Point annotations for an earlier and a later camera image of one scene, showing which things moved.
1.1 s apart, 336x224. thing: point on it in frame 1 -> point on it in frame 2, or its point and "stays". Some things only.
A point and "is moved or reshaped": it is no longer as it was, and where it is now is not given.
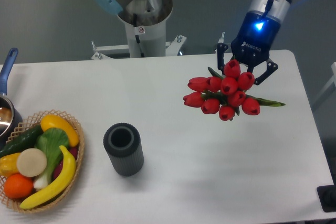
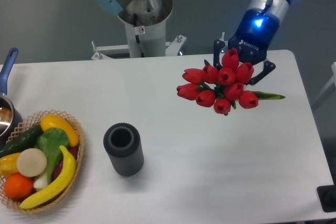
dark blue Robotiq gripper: x=252 y=43 stays
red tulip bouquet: x=224 y=94 is moved or reshaped
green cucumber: x=25 y=141 stays
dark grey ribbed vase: x=123 y=142 stays
